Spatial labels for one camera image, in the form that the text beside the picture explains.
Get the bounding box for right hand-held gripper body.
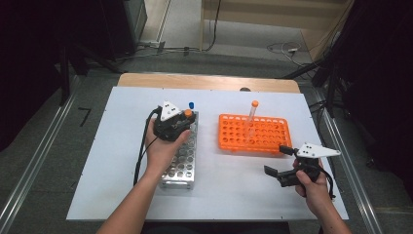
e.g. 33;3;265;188
278;141;342;188

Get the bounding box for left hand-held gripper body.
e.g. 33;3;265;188
152;99;188;143

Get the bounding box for silver metal tube rack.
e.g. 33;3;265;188
158;109;200;191

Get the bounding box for orange plastic tube rack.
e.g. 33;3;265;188
217;112;293;157

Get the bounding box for tall orange-capped test tube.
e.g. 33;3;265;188
244;99;260;139

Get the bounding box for person's left hand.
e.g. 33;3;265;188
144;122;192;178

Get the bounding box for person's right hand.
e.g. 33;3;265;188
292;158;329;212

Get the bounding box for wooden table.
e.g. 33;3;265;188
117;72;302;95

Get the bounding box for white table board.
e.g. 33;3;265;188
65;85;351;222

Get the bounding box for black metal stand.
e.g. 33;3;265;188
282;58;351;119
57;41;125;107

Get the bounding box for person's dark clothing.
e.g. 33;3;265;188
140;221;290;234

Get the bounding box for black curtain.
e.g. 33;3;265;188
335;0;413;198
0;0;110;153

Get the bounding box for dark cabinet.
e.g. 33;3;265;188
99;0;149;61

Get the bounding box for beige wooden partition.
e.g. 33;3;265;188
199;0;356;63

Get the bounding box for right hand-held gripper cable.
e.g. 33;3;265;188
319;165;337;201

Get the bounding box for hand-held gripper cable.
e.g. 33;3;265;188
319;165;337;201
132;106;163;187

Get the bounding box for left hand-held gripper cable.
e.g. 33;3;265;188
132;106;163;187

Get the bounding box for metal floor rail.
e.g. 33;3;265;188
0;75;82;234
312;90;385;234

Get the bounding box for grey floor cables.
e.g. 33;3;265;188
116;39;203;63

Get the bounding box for black hanging cable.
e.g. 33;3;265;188
201;0;223;53

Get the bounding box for white floor cable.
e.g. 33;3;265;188
266;41;314;68

